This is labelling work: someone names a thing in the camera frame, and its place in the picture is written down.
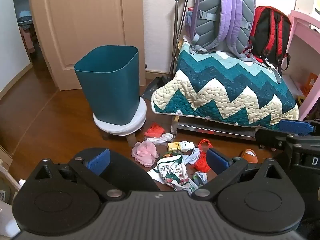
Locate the pink mesh bath sponge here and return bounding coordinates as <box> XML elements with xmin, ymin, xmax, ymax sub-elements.
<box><xmin>131</xmin><ymin>141</ymin><xmax>159</xmax><ymax>167</ymax></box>

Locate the teal plastic trash bin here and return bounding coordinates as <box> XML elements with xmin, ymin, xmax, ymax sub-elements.
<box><xmin>74</xmin><ymin>45</ymin><xmax>139</xmax><ymax>125</ymax></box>

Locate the red plastic bag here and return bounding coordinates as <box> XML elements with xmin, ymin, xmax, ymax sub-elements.
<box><xmin>189</xmin><ymin>139</ymin><xmax>212</xmax><ymax>173</ymax></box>

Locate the grey crumpled paper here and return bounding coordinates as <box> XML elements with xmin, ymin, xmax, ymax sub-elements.
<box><xmin>182</xmin><ymin>147</ymin><xmax>201</xmax><ymax>165</ymax></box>

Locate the yellow white small bottle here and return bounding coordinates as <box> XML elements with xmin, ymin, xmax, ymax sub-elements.
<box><xmin>168</xmin><ymin>141</ymin><xmax>194</xmax><ymax>152</ymax></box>

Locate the white round low stool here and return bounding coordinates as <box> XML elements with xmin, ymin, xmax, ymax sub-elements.
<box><xmin>93</xmin><ymin>96</ymin><xmax>148</xmax><ymax>147</ymax></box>

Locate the white printed tote bag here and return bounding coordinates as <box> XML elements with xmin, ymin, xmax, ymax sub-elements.
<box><xmin>147</xmin><ymin>153</ymin><xmax>207</xmax><ymax>195</ymax></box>

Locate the clear plastic wrapper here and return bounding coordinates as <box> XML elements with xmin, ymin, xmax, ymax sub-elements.
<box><xmin>146</xmin><ymin>133</ymin><xmax>174</xmax><ymax>145</ymax></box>

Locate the red mesh net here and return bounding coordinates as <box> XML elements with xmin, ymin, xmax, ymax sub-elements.
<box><xmin>144</xmin><ymin>122</ymin><xmax>165</xmax><ymax>138</ymax></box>

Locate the teal cream zigzag quilt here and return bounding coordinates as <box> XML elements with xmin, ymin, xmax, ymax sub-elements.
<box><xmin>150</xmin><ymin>41</ymin><xmax>299</xmax><ymax>129</ymax></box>

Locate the red black backpack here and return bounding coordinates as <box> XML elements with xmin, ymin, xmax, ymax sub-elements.
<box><xmin>249</xmin><ymin>6</ymin><xmax>292</xmax><ymax>73</ymax></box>

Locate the pink desk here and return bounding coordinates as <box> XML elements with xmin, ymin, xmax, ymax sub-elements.
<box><xmin>284</xmin><ymin>10</ymin><xmax>319</xmax><ymax>120</ymax></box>

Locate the purple grey backpack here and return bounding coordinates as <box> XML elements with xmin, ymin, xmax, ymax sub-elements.
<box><xmin>185</xmin><ymin>0</ymin><xmax>281</xmax><ymax>83</ymax></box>

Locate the beige wooden door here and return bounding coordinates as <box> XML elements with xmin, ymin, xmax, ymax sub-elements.
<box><xmin>29</xmin><ymin>0</ymin><xmax>146</xmax><ymax>90</ymax></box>

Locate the metal bed frame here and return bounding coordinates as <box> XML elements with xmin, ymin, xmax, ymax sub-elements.
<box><xmin>171</xmin><ymin>115</ymin><xmax>256</xmax><ymax>141</ymax></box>

